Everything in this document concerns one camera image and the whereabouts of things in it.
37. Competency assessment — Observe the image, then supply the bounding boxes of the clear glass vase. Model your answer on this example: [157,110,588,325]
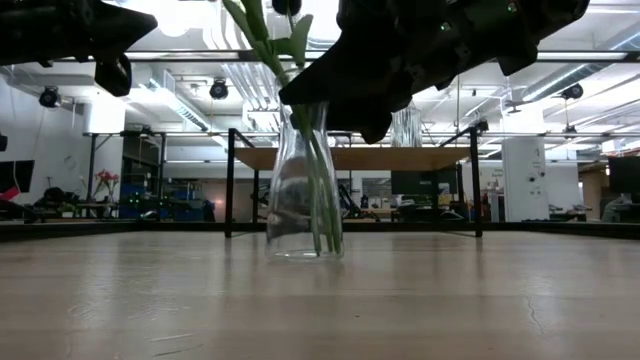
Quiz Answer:
[264,67,346,261]
[389,102,425,149]

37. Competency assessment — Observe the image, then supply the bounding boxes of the red flower bouquet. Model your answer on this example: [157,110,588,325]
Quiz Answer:
[94,168,122,201]

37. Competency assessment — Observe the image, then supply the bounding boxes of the artificial yellow orange tulip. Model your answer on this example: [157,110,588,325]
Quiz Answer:
[221,0,336,257]

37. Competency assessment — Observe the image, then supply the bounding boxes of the white square pillar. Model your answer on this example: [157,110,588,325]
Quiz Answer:
[501,136,550,224]

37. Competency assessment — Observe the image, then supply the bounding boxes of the black ceiling spotlight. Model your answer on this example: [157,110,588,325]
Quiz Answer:
[38,85,61,109]
[560,82,585,102]
[208,77,230,101]

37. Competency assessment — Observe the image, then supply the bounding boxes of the wooden shelf black metal legs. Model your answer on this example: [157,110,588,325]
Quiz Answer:
[224,127,484,239]

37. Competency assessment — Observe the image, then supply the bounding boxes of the black metal rack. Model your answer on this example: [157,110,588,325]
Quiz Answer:
[82,130,169,224]

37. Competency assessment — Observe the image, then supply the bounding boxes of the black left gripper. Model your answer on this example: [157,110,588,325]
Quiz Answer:
[0,0,158,99]

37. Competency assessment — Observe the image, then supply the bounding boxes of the blue storage crate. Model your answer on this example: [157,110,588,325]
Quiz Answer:
[119,183,216,223]

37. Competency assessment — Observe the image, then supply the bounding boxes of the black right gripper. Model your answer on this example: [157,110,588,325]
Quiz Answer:
[278,0,476,146]

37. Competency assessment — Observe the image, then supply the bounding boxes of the black monitor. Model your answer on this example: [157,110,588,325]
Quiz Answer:
[0,159,35,194]
[608,156,640,195]

